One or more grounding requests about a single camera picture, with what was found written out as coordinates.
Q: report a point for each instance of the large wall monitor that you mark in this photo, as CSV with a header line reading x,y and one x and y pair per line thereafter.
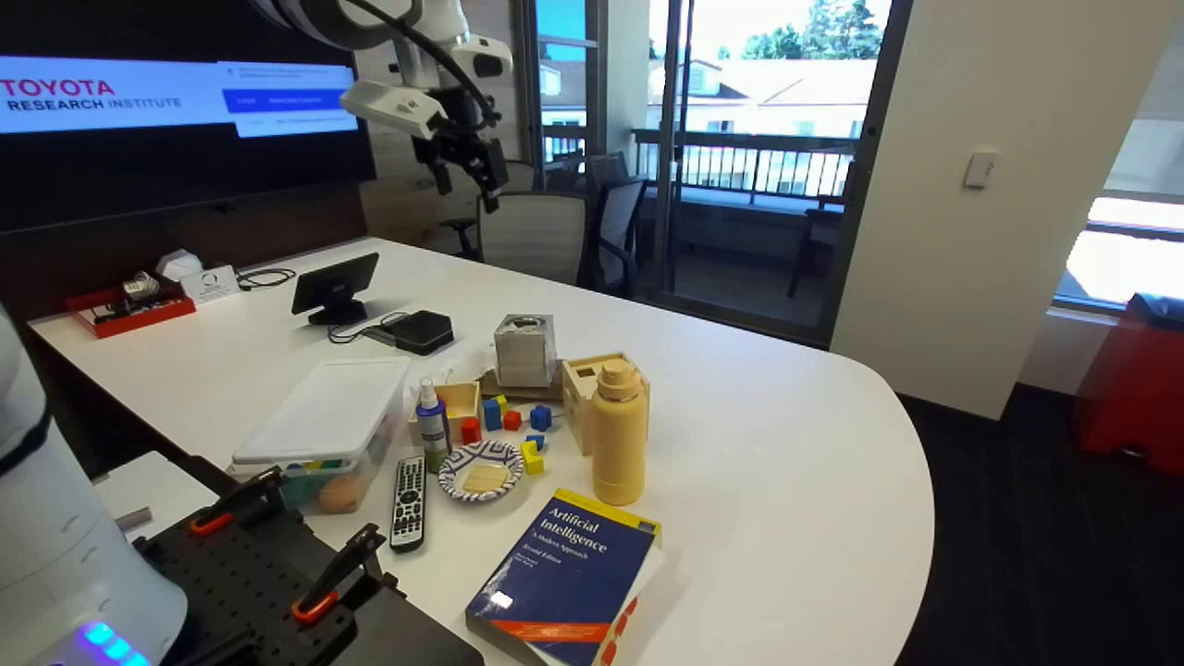
x,y
148,113

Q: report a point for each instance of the grey office chair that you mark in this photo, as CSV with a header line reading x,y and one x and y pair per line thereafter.
x,y
558,235

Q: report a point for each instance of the orange red block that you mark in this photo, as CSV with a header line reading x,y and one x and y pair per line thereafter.
x,y
512,421

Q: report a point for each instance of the white power adapter box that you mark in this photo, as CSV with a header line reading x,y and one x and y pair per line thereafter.
x,y
210,284

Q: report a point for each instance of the black wallet case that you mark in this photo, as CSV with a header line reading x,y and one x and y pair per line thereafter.
x,y
417,330

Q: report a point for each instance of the white light switch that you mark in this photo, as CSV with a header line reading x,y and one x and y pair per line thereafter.
x,y
983,170

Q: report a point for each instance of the yellow bottle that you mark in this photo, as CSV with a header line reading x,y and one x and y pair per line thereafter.
x,y
620,431

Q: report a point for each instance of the red and white device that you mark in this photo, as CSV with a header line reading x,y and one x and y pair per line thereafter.
x,y
130,312

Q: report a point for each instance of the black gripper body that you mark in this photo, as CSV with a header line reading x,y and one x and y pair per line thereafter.
x,y
469,149

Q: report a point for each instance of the blue block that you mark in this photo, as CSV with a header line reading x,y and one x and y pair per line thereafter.
x,y
540,421
488,415

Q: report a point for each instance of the small black tablet on stand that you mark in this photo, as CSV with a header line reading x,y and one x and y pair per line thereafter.
x,y
334,284

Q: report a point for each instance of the grey tissue box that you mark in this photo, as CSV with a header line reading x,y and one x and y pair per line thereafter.
x,y
524,352

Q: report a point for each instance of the grey remote control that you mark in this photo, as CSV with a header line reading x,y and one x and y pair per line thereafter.
x,y
410,506

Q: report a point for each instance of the red box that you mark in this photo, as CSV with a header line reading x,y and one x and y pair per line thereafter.
x,y
1135,383

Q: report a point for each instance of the wooden shape sorter box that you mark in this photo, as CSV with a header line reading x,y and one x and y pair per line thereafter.
x,y
578,390

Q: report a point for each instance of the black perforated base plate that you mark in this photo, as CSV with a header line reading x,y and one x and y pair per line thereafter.
x,y
265,579

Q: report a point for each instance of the blue patterned plate with food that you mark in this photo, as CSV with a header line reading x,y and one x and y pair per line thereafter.
x,y
482,476

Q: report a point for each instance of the small open wooden box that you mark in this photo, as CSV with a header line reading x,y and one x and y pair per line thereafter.
x,y
460,398

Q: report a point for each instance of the dark balcony chair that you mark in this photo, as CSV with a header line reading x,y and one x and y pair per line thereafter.
x,y
814,244

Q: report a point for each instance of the yellow block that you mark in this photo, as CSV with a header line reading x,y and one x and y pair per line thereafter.
x,y
532,457

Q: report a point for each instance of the blue artificial intelligence book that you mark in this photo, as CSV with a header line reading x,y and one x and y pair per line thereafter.
x,y
560,587

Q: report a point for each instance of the small white glue bottle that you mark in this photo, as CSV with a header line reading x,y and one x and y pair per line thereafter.
x,y
430,429

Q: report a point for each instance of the plastic container with white lid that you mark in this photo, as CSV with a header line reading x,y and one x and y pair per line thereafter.
x,y
326,421

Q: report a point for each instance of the balcony railing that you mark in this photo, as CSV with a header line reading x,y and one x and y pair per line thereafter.
x,y
751,162

